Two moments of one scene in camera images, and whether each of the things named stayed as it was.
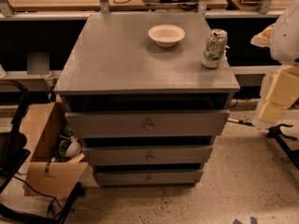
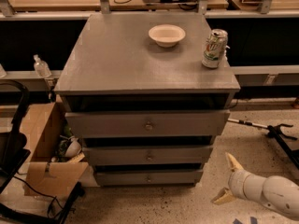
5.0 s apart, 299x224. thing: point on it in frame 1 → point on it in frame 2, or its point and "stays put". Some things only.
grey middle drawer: [183, 155] stays put
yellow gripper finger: [264, 37] → [234, 163]
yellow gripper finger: [272, 112] → [222, 197]
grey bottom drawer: [149, 177] stays put
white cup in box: [74, 147] stays put
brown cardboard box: [43, 128] stays put
